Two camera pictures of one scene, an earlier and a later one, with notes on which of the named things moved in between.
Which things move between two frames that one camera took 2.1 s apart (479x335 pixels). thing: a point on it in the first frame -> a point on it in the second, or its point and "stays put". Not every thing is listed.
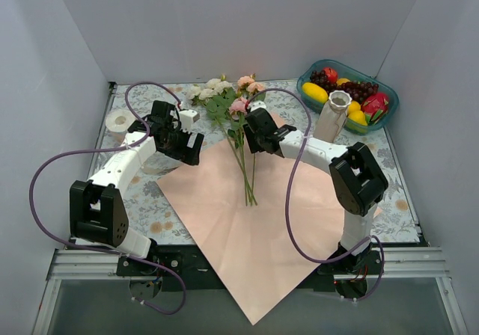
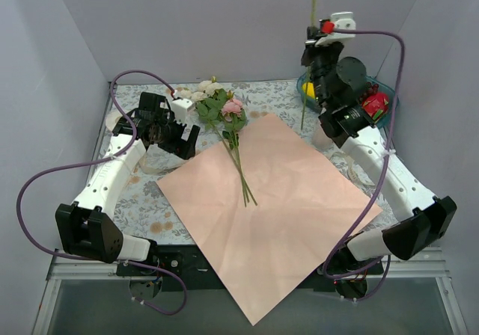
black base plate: [181, 266] stays put
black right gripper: [258, 128] -> [321, 53]
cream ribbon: [157, 165] stays put
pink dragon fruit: [375, 108] stays put
